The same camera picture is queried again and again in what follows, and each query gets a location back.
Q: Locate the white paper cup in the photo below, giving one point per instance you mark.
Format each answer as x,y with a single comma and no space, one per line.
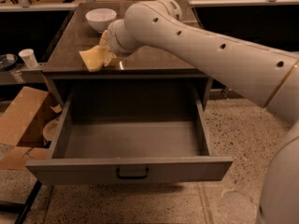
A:
29,58

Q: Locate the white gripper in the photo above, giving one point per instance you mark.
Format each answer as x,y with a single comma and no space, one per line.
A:
112,42

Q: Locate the black drawer handle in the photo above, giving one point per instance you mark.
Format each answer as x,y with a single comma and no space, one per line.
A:
132,174

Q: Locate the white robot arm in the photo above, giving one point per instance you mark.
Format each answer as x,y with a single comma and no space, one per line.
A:
267,77

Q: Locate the brown cardboard box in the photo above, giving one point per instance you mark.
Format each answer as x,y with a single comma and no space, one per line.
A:
22,126

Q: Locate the round tan plate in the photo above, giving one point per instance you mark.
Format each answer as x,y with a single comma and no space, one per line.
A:
50,129

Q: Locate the white ceramic bowl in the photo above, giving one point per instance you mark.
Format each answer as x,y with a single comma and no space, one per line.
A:
99,19

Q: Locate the black floor stand leg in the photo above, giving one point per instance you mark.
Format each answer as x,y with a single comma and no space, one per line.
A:
21,209

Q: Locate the yellow sponge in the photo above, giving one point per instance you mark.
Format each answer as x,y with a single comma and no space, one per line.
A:
92,58

